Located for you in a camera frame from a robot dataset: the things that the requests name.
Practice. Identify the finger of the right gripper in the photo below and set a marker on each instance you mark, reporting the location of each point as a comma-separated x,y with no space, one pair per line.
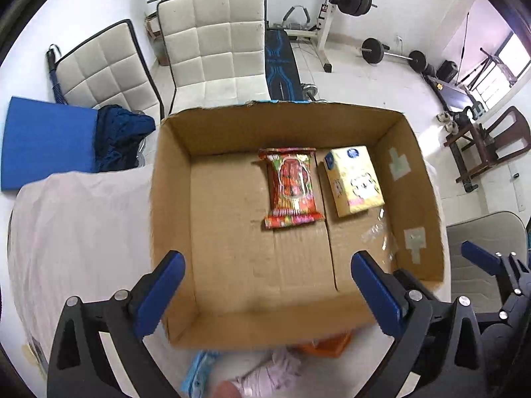
490,263

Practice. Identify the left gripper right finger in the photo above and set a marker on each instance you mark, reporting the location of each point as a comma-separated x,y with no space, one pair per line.
403,314

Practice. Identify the white quilted chair left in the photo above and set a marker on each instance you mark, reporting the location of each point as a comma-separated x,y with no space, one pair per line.
109,68

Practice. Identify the blue foam mat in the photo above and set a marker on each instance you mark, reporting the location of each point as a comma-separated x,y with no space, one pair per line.
42,138

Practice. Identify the dark blue garment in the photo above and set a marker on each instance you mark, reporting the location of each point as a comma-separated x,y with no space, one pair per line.
118,134

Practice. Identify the orange snack bag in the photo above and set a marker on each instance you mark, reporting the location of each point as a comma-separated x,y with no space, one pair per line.
331,348

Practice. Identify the black blue bench pad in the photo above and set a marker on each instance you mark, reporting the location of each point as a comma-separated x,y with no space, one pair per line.
281,71

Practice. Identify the lilac cloth towel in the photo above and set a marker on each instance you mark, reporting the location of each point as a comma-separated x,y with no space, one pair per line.
278,373

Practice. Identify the white quilted chair centre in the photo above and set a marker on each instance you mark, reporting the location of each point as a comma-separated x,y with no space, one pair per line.
216,51

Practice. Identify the white quilted chair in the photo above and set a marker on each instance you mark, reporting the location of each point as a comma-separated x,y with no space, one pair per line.
109,68
216,51

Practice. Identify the blue white wrapper pack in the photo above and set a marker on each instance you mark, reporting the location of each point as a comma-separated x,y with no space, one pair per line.
197,376

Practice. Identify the white table cloth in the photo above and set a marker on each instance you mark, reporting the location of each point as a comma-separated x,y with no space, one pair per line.
74,240

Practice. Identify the yellow Vinda tissue pack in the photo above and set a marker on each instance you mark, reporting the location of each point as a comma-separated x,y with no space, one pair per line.
353,180

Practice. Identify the cardboard box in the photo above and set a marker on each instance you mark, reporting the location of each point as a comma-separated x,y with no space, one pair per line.
268,202

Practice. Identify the white weight bench rack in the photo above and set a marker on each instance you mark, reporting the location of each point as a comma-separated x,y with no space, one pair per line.
316,34

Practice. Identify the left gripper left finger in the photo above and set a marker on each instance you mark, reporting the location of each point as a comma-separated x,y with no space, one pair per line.
131,315

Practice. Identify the red floral snack pack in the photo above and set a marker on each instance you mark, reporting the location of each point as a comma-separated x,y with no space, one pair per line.
291,189

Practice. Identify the dark wooden chair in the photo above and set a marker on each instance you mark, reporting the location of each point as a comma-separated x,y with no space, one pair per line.
506,139

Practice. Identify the floor barbell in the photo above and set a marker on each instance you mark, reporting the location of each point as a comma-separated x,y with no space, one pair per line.
373,52

